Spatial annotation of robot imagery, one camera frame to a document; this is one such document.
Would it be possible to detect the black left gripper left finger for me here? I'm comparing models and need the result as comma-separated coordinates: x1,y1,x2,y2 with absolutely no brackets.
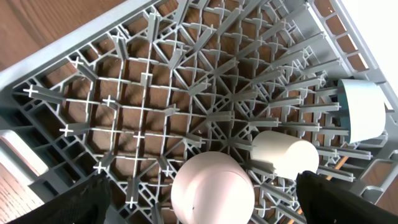
8,172,111,224

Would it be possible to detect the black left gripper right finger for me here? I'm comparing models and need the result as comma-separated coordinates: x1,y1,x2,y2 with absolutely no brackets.
296,170,397,224

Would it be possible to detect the cream plastic cup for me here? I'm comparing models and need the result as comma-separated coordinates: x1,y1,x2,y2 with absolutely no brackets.
250,131,319,180

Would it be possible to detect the light blue bowl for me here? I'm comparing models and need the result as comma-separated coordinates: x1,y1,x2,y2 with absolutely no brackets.
338,79,386,144

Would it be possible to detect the pink bowl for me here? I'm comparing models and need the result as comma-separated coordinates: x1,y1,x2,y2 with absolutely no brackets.
170,151,255,224

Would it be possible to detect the gray dish rack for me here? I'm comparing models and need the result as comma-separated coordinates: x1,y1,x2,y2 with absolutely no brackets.
1,0,397,223

